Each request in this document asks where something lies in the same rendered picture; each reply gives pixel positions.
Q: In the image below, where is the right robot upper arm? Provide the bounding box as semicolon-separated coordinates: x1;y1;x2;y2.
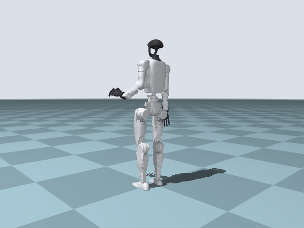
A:
163;64;170;92

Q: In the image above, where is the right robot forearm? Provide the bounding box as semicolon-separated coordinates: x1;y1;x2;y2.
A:
161;90;169;111

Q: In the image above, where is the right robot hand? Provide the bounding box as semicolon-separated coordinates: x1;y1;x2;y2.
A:
162;106;170;127

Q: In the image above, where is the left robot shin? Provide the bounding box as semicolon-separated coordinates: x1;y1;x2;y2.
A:
136;144;149;184

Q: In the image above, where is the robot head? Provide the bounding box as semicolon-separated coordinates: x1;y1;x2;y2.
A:
147;39;163;61

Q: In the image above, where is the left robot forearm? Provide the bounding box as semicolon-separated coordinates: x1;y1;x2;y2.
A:
122;81;140;100

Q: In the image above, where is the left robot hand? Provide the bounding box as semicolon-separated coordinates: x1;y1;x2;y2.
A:
109;88;126;100

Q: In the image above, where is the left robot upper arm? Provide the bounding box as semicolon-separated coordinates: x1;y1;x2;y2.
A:
138;60;150;90

